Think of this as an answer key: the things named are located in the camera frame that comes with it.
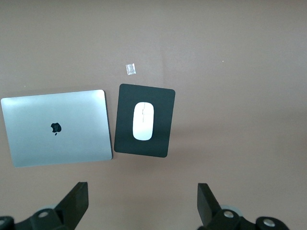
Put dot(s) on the silver laptop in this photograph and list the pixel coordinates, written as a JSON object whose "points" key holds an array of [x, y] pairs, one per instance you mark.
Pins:
{"points": [[55, 143]]}

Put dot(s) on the white computer mouse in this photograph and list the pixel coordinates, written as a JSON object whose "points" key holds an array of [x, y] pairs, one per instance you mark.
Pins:
{"points": [[143, 122]]}

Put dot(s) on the black mouse pad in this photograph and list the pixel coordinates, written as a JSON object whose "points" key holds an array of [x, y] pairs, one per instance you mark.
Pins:
{"points": [[124, 134]]}

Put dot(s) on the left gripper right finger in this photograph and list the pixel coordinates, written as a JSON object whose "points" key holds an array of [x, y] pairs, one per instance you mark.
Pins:
{"points": [[208, 206]]}

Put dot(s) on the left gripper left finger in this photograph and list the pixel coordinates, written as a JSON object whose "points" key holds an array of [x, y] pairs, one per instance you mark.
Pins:
{"points": [[72, 206]]}

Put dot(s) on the small clear tape piece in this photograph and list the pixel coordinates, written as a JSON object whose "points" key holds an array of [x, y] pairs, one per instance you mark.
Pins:
{"points": [[131, 69]]}

